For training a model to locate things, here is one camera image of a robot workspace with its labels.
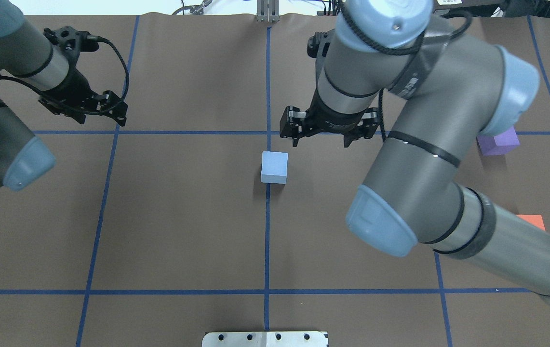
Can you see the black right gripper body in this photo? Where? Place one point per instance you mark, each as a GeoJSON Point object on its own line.
{"type": "Point", "coordinates": [333, 119]}

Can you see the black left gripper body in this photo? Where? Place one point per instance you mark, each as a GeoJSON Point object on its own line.
{"type": "Point", "coordinates": [75, 87]}

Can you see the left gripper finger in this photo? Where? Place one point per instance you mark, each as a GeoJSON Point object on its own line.
{"type": "Point", "coordinates": [78, 116]}

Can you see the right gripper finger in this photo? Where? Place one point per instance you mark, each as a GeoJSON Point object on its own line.
{"type": "Point", "coordinates": [293, 125]}
{"type": "Point", "coordinates": [367, 126]}

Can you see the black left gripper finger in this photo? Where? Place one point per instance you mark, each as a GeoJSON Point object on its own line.
{"type": "Point", "coordinates": [111, 105]}

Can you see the light blue foam block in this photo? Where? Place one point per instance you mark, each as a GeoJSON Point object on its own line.
{"type": "Point", "coordinates": [274, 167]}

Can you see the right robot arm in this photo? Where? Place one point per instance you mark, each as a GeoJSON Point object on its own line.
{"type": "Point", "coordinates": [455, 87]}

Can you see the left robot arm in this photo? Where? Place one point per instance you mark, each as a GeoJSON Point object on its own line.
{"type": "Point", "coordinates": [45, 62]}

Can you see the purple foam block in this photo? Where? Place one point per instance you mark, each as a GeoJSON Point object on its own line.
{"type": "Point", "coordinates": [499, 144]}

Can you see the orange foam block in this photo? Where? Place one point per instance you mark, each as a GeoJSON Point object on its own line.
{"type": "Point", "coordinates": [534, 219]}

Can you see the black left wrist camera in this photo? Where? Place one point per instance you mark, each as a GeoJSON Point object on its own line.
{"type": "Point", "coordinates": [72, 42]}

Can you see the aluminium frame post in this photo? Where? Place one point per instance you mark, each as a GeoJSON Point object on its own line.
{"type": "Point", "coordinates": [267, 11]}

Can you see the white camera pedestal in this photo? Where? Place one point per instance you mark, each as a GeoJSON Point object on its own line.
{"type": "Point", "coordinates": [303, 338]}

